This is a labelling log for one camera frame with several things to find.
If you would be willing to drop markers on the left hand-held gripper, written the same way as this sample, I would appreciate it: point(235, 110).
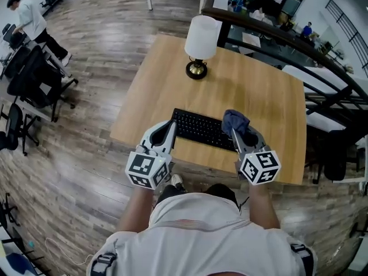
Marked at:
point(142, 167)

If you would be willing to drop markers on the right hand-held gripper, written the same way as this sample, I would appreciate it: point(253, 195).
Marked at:
point(258, 167)

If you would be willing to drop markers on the dark blue cloth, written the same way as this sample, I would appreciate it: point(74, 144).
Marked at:
point(234, 121)

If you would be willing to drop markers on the black keyboard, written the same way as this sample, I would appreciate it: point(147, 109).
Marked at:
point(201, 128)

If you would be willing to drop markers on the person's left forearm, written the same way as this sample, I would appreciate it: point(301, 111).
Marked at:
point(136, 208)

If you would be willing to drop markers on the person's right forearm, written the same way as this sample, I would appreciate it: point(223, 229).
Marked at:
point(263, 206)

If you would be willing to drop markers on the person's white shoe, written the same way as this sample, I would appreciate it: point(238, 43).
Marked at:
point(177, 180)

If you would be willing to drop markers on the person's black shorts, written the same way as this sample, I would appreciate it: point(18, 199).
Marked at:
point(221, 191)

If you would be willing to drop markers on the black office chair with jacket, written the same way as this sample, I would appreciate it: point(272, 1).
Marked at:
point(335, 160)

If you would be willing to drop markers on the person's white shirt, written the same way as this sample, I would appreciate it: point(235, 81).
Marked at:
point(201, 240)

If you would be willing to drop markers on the white desk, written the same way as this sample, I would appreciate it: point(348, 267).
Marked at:
point(49, 59)
point(353, 180)

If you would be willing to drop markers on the table lamp with white shade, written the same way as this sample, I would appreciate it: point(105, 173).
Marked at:
point(201, 36)

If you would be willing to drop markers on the black curved metal railing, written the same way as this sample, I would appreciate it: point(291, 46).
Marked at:
point(287, 36)

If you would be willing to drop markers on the black mesh office chair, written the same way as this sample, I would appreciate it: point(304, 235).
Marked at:
point(34, 79)

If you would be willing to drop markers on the black reclined office chair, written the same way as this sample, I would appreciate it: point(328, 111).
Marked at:
point(14, 125)

